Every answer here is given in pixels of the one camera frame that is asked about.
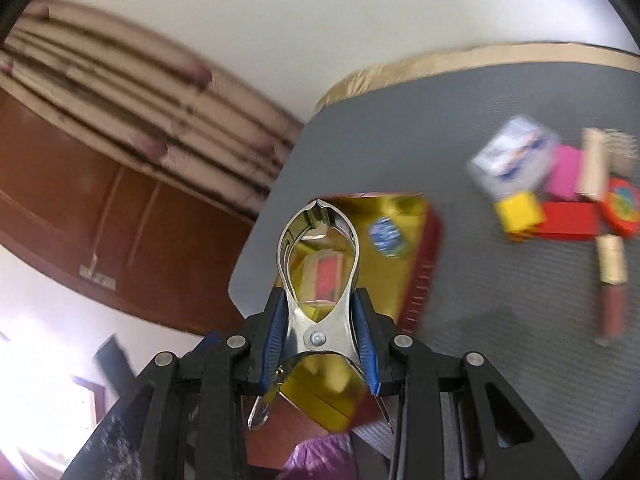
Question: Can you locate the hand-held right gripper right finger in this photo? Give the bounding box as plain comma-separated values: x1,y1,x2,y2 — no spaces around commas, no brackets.
351,289,582,480

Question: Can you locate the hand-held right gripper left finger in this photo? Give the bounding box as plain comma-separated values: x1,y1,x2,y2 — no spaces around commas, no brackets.
60,287,288,480

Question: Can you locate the silver metal clamp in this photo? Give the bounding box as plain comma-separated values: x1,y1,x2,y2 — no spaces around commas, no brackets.
247,199,396,433

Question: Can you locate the red and gold candy box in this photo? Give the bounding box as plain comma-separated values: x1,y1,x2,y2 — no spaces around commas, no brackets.
272,191,445,433

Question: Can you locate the gold ribbed lighter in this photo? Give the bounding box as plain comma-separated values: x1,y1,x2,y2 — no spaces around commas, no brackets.
579,128,608,201

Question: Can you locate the small pink red packet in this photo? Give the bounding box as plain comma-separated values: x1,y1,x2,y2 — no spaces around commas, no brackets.
300,252,346,306

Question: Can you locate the purple cloth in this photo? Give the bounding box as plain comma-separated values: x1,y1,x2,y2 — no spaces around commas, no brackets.
282,432,358,480

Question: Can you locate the grey mesh mat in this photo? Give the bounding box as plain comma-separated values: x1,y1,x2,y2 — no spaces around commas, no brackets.
227,52,640,480

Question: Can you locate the black flat object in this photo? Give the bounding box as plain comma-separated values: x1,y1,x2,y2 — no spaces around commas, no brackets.
95,335,138,396

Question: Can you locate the yellow block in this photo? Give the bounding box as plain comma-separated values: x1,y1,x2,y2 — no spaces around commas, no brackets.
494,191,546,243

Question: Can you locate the brown wooden cabinet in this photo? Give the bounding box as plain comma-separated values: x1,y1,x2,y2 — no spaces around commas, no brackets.
0,85,261,336

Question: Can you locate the red block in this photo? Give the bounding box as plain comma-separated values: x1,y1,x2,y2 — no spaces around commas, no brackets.
532,201,601,242

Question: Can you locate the clear plastic box blue print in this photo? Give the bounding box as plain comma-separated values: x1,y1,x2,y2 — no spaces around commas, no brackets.
467,115,558,198

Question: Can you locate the lip gloss tube gold cap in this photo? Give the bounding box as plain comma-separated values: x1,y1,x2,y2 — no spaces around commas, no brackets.
595,234,630,348

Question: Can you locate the pink block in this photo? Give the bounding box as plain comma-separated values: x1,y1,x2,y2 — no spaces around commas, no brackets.
544,145,586,203

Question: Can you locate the round red colourful tin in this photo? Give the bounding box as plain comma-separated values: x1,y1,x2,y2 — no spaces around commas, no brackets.
600,177,640,240

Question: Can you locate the beige patterned curtain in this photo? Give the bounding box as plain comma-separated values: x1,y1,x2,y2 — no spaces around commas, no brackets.
0,0,306,221

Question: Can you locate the beige woven object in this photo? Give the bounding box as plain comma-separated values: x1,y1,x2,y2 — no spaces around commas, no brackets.
605,130,638,178

